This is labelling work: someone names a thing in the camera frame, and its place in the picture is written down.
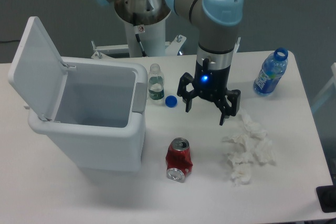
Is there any crushed red soda can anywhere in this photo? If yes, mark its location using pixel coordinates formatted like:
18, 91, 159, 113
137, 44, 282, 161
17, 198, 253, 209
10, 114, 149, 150
165, 137, 193, 183

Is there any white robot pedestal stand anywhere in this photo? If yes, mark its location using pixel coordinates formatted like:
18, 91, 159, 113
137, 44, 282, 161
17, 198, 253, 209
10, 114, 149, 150
90, 0, 242, 59

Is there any crumpled white tissue paper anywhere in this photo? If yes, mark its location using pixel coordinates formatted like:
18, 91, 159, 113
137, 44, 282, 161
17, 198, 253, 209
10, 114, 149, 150
222, 110, 276, 186

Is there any clear small water bottle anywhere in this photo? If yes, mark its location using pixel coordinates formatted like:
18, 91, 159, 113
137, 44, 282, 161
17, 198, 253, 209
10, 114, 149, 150
148, 63, 164, 105

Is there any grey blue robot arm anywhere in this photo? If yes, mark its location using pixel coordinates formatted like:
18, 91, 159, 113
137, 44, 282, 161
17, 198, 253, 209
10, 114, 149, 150
97, 0, 244, 121

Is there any white furniture at right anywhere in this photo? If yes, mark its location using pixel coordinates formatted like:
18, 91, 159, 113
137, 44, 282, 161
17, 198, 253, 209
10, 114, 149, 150
311, 62, 335, 114

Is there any blue plastic drink bottle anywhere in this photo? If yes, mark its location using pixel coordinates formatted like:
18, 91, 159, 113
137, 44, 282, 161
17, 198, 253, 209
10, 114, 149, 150
253, 47, 288, 96

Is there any white plastic trash bin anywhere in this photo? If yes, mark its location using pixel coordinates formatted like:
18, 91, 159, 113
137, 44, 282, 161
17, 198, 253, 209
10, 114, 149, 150
8, 16, 148, 172

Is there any black device at edge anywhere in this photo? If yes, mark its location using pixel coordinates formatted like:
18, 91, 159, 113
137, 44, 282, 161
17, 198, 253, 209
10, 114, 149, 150
316, 185, 335, 213

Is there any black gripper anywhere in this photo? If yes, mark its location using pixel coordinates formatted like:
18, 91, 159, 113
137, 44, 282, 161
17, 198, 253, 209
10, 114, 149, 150
177, 62, 241, 126

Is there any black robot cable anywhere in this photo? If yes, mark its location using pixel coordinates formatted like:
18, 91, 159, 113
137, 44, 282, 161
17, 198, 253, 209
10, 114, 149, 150
132, 13, 148, 57

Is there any blue bottle cap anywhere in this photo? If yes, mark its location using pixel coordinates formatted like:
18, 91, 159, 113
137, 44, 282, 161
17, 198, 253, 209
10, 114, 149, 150
165, 95, 177, 108

